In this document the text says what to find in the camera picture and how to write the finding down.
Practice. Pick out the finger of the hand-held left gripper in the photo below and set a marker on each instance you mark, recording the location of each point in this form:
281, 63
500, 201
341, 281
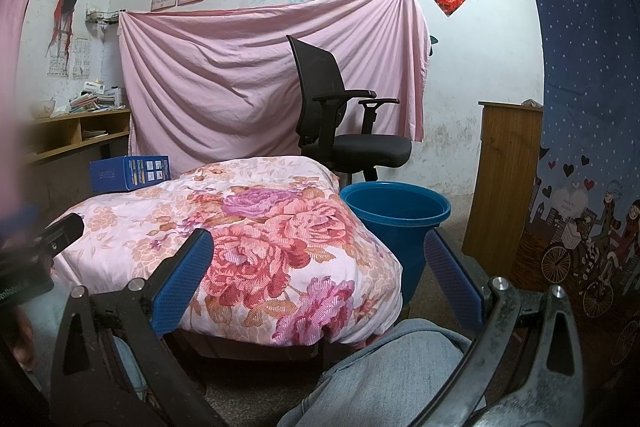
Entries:
65, 232
17, 227

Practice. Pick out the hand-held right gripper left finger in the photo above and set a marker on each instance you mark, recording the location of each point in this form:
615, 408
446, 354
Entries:
185, 279

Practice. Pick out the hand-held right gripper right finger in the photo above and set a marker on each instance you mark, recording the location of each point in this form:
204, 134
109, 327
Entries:
455, 279

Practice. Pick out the blue plastic bucket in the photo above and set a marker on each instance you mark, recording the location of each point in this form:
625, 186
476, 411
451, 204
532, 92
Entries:
395, 232

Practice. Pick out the person's left hand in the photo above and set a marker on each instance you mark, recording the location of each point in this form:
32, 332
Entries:
24, 347

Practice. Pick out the blue cardboard box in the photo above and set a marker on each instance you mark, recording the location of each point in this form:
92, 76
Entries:
115, 174

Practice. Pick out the wooden shelf desk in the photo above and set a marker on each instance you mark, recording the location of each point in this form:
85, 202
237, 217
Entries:
65, 134

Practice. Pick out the floral pink blanket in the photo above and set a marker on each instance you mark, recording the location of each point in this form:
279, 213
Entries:
280, 247

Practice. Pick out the person's jeans leg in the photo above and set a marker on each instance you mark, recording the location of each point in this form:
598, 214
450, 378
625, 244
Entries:
390, 372

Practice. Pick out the wooden cabinet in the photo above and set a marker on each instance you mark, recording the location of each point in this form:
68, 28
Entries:
505, 177

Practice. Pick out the white floral bowl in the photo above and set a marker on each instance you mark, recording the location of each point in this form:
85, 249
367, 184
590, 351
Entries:
43, 109

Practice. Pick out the pile of books and papers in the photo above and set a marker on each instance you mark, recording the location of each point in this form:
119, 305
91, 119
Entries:
95, 101

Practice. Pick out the black office chair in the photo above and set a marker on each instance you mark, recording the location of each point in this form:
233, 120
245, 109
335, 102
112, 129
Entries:
370, 149

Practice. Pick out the pink curtain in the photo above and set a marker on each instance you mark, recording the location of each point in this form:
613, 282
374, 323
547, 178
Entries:
20, 32

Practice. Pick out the pink hanging sheet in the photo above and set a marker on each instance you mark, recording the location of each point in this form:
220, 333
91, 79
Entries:
210, 77

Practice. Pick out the blue printed curtain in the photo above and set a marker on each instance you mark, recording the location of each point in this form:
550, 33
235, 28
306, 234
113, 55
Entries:
590, 107

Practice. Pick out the white wall calendar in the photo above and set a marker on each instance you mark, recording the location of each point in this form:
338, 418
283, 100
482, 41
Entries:
70, 59

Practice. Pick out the metal wall rack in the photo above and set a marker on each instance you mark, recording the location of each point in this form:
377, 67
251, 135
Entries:
101, 21

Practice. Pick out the red black wall hanging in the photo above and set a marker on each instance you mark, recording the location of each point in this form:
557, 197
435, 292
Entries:
65, 17

